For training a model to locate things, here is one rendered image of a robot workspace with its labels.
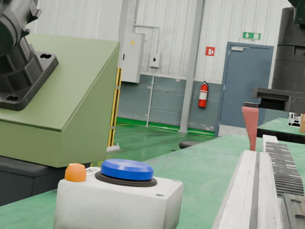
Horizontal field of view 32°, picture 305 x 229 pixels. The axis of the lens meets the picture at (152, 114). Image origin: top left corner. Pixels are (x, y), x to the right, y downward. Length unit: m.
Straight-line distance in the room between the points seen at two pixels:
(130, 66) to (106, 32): 5.05
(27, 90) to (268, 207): 0.61
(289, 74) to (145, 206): 0.36
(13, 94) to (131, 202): 0.49
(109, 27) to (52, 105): 6.18
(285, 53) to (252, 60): 10.94
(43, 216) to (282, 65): 0.35
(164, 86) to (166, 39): 1.07
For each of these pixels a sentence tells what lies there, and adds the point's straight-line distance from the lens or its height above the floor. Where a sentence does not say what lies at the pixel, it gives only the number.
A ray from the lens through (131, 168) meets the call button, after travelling 0.38.
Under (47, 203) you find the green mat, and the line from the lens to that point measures 0.56.
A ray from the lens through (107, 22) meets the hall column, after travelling 6.99.
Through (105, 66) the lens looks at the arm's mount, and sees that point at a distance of 0.84.
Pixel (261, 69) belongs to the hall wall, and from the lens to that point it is 11.58.
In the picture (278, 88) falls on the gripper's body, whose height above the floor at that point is 0.93.
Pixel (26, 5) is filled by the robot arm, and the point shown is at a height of 1.00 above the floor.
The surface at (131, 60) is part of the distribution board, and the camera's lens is 11.98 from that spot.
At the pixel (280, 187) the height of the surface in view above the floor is 0.81.
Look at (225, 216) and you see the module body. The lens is 0.22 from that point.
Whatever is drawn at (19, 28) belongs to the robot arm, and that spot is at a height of 0.97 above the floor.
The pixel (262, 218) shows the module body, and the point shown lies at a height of 0.86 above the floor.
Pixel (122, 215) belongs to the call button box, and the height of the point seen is 0.82.
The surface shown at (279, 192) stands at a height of 0.81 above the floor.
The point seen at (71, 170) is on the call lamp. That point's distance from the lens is 0.38.
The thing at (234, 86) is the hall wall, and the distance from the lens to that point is 11.63.
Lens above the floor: 0.91
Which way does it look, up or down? 3 degrees down
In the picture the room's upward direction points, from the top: 7 degrees clockwise
